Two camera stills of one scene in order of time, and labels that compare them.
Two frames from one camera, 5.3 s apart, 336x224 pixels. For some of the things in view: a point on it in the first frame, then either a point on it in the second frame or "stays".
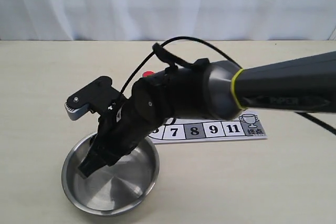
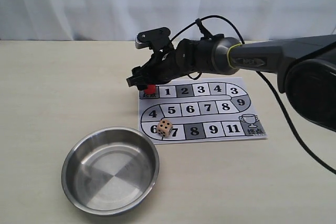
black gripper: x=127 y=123 to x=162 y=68
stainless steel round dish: x=119 y=188 stays
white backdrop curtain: x=167 y=6 stays
